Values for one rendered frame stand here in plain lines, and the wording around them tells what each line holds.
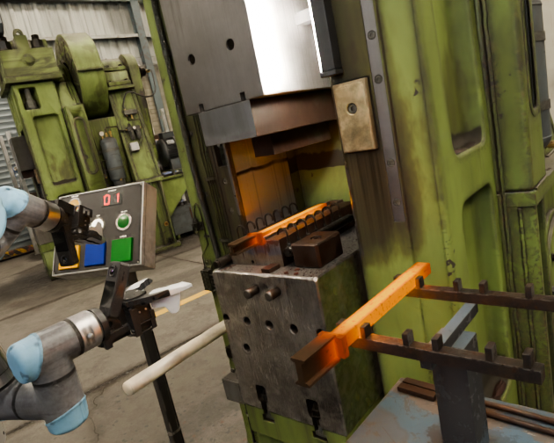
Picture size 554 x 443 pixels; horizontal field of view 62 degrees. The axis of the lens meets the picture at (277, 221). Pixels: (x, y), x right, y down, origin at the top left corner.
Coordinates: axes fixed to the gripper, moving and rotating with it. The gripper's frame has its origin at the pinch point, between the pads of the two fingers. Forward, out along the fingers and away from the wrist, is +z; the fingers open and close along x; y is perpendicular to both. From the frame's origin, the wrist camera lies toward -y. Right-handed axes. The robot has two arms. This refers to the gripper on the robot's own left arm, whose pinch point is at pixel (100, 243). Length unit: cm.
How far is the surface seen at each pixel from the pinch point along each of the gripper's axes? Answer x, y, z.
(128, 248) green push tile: -2.9, 0.2, 9.6
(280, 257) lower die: -53, -9, 7
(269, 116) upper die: -56, 26, -7
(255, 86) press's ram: -56, 29, -16
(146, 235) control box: -7.0, 4.7, 12.7
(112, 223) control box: 4.4, 9.5, 10.3
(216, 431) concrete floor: 10, -65, 99
